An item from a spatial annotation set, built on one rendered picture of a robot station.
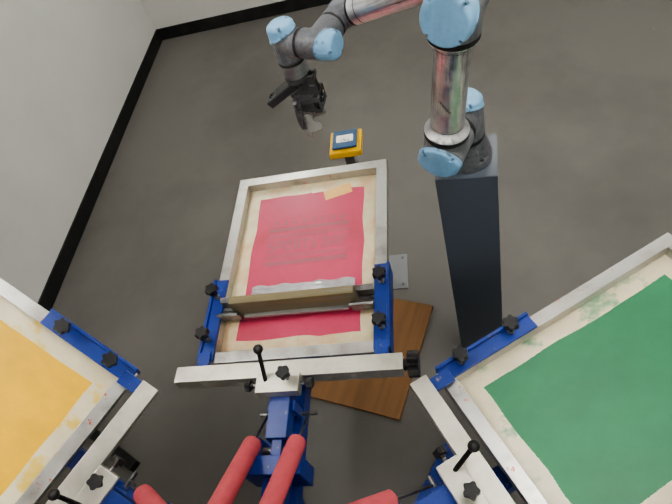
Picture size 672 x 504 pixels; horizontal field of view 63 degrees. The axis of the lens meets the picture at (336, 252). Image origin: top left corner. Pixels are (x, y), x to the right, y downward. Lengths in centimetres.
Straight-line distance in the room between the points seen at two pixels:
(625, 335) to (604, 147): 195
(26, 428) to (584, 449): 145
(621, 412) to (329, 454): 141
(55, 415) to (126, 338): 168
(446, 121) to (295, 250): 79
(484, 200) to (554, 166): 165
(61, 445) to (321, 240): 100
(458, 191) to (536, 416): 67
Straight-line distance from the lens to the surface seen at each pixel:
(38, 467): 176
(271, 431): 156
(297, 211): 206
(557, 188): 325
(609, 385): 161
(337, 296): 167
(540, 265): 293
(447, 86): 133
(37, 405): 177
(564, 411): 157
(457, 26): 120
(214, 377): 169
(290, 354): 169
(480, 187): 170
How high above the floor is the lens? 241
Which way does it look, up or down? 51 degrees down
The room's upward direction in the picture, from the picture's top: 23 degrees counter-clockwise
